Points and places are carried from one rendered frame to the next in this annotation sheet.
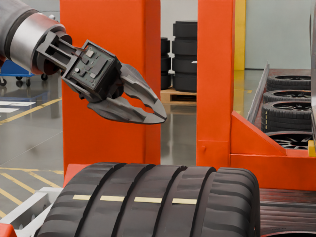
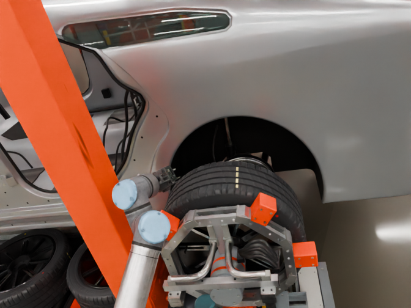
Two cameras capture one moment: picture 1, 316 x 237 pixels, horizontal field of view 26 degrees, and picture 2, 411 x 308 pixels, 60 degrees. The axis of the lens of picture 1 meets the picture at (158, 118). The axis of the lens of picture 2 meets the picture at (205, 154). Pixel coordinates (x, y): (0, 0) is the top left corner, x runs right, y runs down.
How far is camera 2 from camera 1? 158 cm
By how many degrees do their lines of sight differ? 82
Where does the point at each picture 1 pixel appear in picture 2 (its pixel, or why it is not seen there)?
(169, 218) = (245, 171)
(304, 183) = not seen: outside the picture
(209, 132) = not seen: outside the picture
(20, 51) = (156, 189)
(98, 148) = (125, 223)
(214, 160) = not seen: outside the picture
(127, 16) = (108, 166)
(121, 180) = (224, 180)
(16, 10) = (144, 178)
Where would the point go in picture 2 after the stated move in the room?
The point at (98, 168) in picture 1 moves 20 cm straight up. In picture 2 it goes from (213, 187) to (202, 144)
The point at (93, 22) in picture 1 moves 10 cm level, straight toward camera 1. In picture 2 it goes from (103, 178) to (129, 171)
